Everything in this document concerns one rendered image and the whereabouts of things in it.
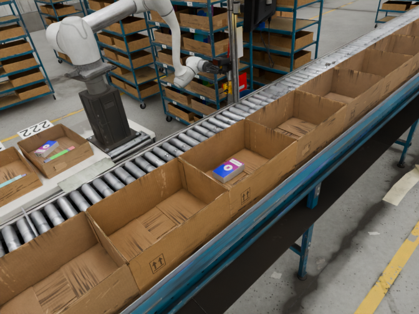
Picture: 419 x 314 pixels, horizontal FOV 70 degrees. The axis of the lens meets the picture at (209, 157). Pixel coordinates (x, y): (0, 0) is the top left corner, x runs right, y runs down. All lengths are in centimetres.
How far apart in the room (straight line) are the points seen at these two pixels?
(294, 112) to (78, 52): 119
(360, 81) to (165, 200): 129
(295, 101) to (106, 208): 110
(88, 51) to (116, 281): 123
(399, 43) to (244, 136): 157
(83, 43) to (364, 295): 207
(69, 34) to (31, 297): 121
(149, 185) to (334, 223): 155
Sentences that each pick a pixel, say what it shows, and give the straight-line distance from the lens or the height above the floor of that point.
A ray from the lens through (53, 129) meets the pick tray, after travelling 220.
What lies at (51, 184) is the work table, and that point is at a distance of 183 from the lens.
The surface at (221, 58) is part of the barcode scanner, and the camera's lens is 207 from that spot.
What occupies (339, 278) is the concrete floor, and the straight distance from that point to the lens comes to 211.
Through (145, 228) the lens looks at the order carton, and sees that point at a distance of 117.
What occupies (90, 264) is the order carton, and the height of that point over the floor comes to 89.
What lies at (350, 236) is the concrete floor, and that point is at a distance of 233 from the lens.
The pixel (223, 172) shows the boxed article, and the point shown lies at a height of 92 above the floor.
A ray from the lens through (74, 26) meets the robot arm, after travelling 177.
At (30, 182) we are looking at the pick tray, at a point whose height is 80.
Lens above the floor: 174
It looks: 36 degrees down
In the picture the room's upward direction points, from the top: 7 degrees counter-clockwise
